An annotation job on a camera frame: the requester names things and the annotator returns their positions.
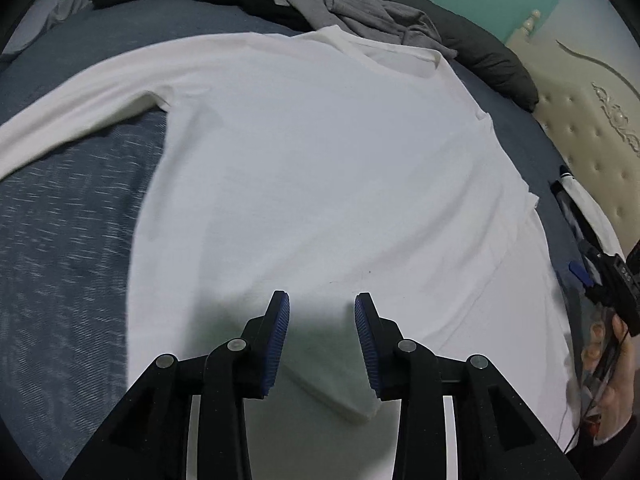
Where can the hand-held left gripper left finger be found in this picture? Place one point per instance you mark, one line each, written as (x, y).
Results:
(277, 345)

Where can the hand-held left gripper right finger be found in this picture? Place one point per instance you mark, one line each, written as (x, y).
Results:
(367, 345)

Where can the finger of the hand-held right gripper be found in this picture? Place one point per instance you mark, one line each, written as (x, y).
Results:
(581, 274)
(592, 254)

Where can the white long-sleeved shirt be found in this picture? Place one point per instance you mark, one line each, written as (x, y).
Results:
(325, 170)

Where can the person's right forearm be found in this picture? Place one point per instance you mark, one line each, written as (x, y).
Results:
(620, 455)

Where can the person's right hand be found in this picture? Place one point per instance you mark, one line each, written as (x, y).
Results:
(617, 390)

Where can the cream tufted headboard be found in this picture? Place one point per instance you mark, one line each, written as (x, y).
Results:
(595, 125)

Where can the dark grey duvet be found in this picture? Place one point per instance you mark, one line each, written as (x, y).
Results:
(490, 60)

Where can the grey garment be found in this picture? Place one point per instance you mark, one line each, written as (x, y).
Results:
(360, 5)

